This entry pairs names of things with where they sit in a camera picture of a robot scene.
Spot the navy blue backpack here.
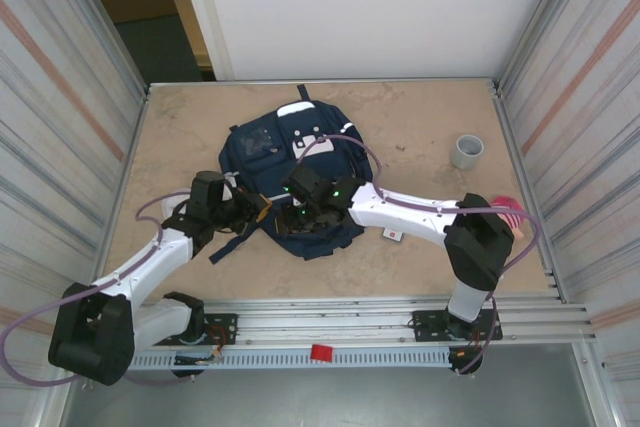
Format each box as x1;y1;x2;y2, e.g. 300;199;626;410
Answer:
208;85;369;264

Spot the grey plastic cup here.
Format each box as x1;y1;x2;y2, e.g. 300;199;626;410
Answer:
452;134;485;171

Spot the doll with pink hat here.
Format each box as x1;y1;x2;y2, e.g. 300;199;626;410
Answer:
492;195;527;243

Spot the aluminium rail frame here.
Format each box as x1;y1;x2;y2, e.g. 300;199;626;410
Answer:
49;296;599;348

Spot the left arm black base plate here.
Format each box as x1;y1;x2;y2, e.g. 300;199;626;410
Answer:
149;313;239;347

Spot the slotted cable tray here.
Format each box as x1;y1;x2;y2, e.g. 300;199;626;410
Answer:
129;349;454;372

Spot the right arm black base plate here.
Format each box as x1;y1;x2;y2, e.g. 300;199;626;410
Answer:
410;307;504;343

